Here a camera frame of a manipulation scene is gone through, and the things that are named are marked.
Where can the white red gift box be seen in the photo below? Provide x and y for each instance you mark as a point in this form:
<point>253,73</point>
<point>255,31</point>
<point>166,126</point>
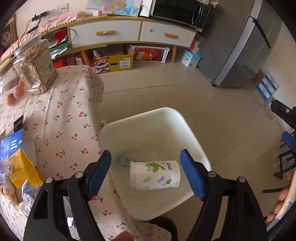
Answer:
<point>150,53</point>

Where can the white plastic trash bin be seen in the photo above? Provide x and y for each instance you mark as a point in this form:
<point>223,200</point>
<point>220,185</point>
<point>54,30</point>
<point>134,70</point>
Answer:
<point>155,136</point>

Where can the white printed paper cup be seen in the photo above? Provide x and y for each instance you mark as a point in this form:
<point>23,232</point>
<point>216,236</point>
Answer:
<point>154,175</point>

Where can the blue rectangular box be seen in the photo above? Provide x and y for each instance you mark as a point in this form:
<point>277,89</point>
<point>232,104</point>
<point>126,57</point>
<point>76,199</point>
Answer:
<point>17,140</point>

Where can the orange tangerine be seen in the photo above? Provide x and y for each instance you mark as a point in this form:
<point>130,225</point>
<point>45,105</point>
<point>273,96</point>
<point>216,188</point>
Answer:
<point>19,90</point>
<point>20,82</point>
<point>10,100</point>

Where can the orange tangerine front right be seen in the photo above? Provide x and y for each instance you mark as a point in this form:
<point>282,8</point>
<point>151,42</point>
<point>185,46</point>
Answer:
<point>19,90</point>

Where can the orange tangerine back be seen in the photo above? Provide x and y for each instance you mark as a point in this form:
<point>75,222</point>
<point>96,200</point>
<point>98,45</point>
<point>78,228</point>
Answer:
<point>20,82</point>

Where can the yellow snack bag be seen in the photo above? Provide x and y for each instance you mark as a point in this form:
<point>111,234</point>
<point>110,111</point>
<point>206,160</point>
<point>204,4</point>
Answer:
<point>23,169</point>

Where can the colourful map board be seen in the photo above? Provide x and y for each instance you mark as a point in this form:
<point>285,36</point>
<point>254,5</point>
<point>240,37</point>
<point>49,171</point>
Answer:
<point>114,7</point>

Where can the person's right hand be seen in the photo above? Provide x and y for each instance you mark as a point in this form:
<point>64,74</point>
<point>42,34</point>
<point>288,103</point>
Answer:
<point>278,206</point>

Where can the yellow cardboard box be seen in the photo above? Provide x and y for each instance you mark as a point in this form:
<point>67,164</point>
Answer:
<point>111,63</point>

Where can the clear jar of biscuits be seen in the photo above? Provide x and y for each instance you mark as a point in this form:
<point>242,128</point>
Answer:
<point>34,65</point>

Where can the small white pink box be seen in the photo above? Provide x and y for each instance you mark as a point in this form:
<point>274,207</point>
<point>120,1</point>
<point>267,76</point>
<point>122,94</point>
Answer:
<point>97,13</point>

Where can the pink cloth cover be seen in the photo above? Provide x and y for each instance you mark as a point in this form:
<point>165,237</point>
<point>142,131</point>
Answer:
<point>57,19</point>

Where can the blue white carton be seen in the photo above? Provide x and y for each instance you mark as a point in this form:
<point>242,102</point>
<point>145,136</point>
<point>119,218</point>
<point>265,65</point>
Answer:
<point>189,59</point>

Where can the cherry print tablecloth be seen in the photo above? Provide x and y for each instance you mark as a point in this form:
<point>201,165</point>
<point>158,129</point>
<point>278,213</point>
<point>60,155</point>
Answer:
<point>64,123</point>

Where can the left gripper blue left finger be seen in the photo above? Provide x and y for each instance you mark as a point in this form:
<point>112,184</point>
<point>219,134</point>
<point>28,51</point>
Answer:
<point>96,173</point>

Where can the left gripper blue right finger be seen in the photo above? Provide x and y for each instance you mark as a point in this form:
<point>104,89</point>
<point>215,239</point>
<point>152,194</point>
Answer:
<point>195,173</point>

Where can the grey refrigerator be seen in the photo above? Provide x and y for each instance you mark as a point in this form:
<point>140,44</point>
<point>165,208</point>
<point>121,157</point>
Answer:
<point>238,38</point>

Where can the white wooden tv cabinet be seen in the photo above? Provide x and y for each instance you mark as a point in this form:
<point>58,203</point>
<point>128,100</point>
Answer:
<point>89,32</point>

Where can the stacked blue white cartons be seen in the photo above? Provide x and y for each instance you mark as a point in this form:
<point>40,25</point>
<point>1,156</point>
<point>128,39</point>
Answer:
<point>267,86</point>

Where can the black microwave oven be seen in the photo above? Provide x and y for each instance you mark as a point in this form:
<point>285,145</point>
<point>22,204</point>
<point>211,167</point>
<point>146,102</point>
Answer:
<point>190,13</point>

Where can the crumpled white tissue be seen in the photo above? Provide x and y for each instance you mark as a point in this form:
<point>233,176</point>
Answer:
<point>29,194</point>

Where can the orange tangerine front left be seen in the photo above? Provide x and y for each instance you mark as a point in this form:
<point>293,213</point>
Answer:
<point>10,100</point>

